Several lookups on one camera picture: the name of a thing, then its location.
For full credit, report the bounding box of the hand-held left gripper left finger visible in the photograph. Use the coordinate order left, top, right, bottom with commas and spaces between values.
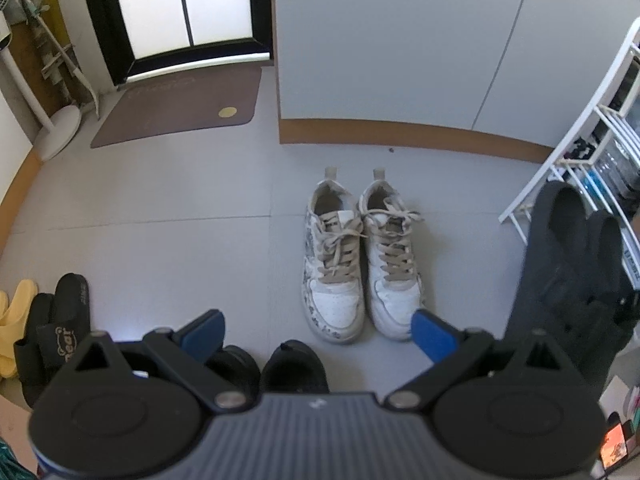
71, 308, 251, 415

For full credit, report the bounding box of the flat mop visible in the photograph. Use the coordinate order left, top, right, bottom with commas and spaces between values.
20, 0, 103, 116

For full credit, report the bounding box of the clear water bottle blue label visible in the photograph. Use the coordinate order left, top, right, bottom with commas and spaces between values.
597, 140, 640, 211

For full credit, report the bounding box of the green cloth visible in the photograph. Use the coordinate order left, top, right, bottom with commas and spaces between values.
0, 437, 36, 480

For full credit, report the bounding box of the black knit clog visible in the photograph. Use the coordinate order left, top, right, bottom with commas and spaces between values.
582, 212, 640, 396
505, 180, 598, 361

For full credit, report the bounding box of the black slide sandal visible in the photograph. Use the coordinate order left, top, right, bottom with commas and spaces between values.
39, 272, 93, 381
14, 292, 57, 407

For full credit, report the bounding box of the yellow slipper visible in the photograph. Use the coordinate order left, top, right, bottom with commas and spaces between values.
0, 280, 40, 380

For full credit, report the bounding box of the brown doormat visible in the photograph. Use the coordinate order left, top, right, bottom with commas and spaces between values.
90, 64, 263, 150

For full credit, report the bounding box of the black framed glass door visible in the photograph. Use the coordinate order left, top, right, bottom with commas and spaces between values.
85, 0, 275, 87

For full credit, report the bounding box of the cardboard box red print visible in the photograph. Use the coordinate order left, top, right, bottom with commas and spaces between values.
0, 394, 38, 443

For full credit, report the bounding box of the white standing fan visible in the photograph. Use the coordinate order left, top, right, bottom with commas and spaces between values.
0, 0, 83, 162

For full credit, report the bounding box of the white shoe rack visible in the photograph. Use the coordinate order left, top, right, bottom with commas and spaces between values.
497, 15, 640, 291

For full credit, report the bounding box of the white cabinet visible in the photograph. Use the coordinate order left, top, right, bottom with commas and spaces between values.
272, 0, 640, 163

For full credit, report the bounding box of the black lace-up sneaker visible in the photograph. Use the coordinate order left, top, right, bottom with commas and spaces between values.
205, 344, 262, 396
260, 339, 330, 395

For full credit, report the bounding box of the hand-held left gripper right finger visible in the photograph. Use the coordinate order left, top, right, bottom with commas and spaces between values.
385, 309, 583, 415

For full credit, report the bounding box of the smartphone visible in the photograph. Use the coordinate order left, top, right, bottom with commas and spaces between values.
597, 422, 628, 471

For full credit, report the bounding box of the white lace-up sneaker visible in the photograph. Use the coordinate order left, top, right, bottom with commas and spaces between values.
300, 166, 365, 345
356, 167, 430, 342

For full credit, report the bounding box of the white printed box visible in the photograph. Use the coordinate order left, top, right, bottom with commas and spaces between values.
620, 240, 640, 291

